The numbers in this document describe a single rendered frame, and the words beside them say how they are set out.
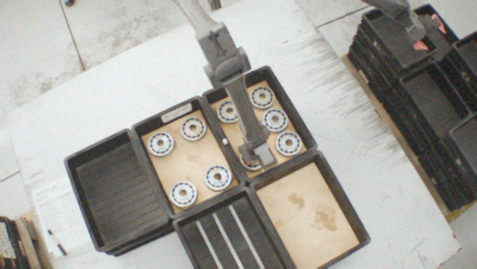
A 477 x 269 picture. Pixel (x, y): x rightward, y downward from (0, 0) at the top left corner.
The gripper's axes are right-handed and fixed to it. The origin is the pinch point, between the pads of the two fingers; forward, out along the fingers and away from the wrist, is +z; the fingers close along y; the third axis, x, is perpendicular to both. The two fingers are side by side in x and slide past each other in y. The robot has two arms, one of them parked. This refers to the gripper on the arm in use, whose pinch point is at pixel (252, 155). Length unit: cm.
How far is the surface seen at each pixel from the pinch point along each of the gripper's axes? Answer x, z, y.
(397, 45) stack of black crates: 27, 40, 113
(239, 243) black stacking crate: -26.9, 2.8, -19.4
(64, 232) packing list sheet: 9, 18, -84
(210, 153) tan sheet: 9.0, 5.0, -13.1
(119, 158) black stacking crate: 24, 6, -47
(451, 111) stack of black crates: -21, 47, 126
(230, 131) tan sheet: 13.7, 5.3, -2.2
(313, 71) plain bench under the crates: 27, 19, 48
